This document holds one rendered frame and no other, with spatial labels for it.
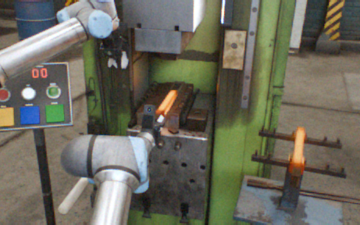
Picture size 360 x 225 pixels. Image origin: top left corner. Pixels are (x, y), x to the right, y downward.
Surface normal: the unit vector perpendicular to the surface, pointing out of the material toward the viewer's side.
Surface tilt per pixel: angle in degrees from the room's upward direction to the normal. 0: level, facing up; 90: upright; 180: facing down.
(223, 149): 90
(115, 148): 28
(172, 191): 90
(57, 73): 60
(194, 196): 90
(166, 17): 90
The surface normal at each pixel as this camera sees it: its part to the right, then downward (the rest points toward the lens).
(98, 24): 0.61, 0.33
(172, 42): -0.19, 0.39
